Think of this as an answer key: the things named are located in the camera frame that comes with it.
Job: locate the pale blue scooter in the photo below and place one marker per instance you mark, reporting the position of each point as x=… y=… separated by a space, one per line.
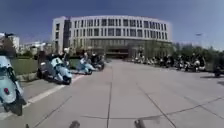
x=85 y=66
x=8 y=88
x=60 y=70

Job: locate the large pale curved building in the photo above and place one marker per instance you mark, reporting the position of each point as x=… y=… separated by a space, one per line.
x=113 y=33

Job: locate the robot's own part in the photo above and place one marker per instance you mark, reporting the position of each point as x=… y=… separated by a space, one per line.
x=74 y=124
x=140 y=124

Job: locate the row of parked scooters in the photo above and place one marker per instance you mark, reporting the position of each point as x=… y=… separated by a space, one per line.
x=180 y=62

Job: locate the row of trees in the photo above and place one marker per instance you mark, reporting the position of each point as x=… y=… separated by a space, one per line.
x=196 y=51

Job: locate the street lamp pole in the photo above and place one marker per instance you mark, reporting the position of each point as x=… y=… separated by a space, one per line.
x=199 y=39

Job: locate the white building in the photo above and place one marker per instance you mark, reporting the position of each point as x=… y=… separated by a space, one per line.
x=11 y=41

